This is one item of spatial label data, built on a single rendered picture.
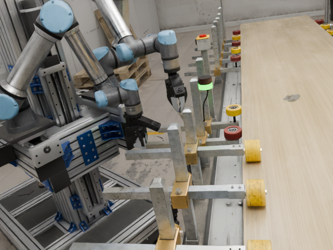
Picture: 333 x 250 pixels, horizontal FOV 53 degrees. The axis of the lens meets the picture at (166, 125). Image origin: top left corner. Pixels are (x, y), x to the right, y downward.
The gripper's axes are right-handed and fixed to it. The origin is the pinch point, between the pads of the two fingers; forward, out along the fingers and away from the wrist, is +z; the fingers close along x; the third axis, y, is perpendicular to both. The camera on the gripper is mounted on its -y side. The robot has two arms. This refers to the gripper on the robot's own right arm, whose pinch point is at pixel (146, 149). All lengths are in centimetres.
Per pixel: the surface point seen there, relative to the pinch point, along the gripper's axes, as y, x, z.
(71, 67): 208, -322, 33
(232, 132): -41.7, 2.8, -8.6
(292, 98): -70, -28, -10
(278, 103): -64, -27, -8
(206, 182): -28.7, 10.4, 12.2
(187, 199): -29, 55, -13
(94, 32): 201, -419, 2
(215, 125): -31.6, -23.5, 0.5
